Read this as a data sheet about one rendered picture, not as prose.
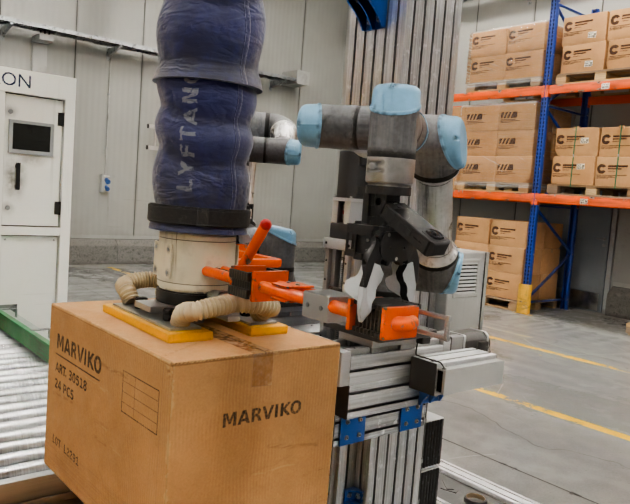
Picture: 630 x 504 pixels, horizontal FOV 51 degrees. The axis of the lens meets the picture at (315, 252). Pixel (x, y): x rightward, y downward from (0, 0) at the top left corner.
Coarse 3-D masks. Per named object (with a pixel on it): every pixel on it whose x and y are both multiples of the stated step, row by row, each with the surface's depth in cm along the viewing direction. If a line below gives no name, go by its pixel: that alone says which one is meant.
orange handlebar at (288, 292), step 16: (240, 256) 182; (256, 256) 176; (208, 272) 140; (224, 272) 136; (272, 288) 122; (288, 288) 119; (304, 288) 122; (336, 304) 108; (400, 320) 99; (416, 320) 100
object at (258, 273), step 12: (240, 276) 127; (252, 276) 125; (264, 276) 126; (276, 276) 128; (288, 276) 131; (228, 288) 130; (240, 288) 127; (252, 288) 125; (252, 300) 125; (264, 300) 127; (276, 300) 129
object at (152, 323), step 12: (108, 312) 152; (120, 312) 147; (132, 312) 146; (144, 312) 146; (168, 312) 138; (132, 324) 142; (144, 324) 138; (156, 324) 136; (168, 324) 136; (192, 324) 137; (156, 336) 133; (168, 336) 129; (180, 336) 130; (192, 336) 132; (204, 336) 134
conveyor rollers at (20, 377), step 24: (0, 336) 338; (0, 360) 296; (24, 360) 302; (0, 384) 263; (24, 384) 268; (0, 408) 237; (24, 408) 242; (0, 432) 214; (24, 432) 217; (0, 456) 196; (24, 456) 199
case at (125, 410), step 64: (64, 320) 154; (64, 384) 154; (128, 384) 129; (192, 384) 119; (256, 384) 128; (320, 384) 139; (64, 448) 154; (128, 448) 129; (192, 448) 120; (256, 448) 130; (320, 448) 142
